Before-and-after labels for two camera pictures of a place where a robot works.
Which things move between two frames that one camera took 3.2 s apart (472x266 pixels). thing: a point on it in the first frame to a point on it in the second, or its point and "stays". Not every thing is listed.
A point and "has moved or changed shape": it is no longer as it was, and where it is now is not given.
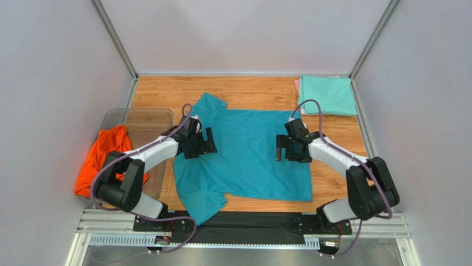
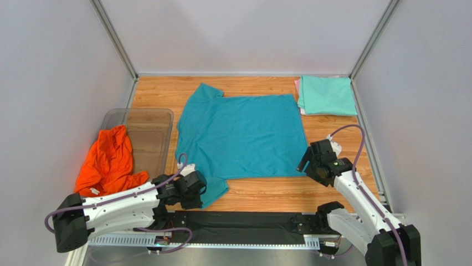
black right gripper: (285, 147) to (311, 161)
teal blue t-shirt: (245, 164) has moved or changed shape
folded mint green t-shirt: (335, 95) stays
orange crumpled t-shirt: (114, 139) stays
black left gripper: (206, 147) to (196, 202)
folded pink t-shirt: (298, 83) stays
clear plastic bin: (144, 126) stays
